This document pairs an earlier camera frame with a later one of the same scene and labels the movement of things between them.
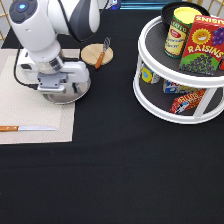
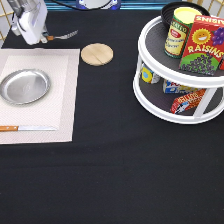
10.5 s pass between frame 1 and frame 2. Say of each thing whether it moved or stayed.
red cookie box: stayed
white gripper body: moved
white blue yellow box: stayed
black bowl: stayed
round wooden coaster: stayed
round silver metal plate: moved
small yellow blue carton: stayed
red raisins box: stayed
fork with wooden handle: moved
